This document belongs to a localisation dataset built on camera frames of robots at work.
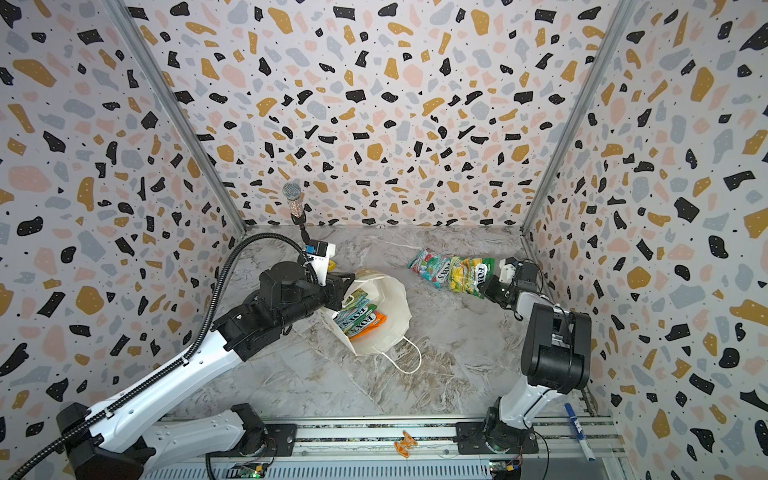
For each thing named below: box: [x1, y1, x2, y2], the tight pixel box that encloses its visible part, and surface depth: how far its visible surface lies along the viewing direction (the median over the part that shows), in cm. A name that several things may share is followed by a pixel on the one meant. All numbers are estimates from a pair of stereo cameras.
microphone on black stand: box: [282, 181, 311, 245], surface depth 90 cm
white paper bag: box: [320, 269, 422, 374], surface depth 82 cm
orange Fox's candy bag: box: [349, 312, 388, 341], surface depth 89 cm
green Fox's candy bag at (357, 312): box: [333, 288, 378, 337], surface depth 87 cm
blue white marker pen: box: [564, 403, 596, 461], surface depth 76 cm
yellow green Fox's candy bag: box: [449, 255, 496, 299], surface depth 99 cm
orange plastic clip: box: [394, 430, 418, 458], surface depth 75 cm
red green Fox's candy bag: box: [408, 248, 451, 288], surface depth 108 cm
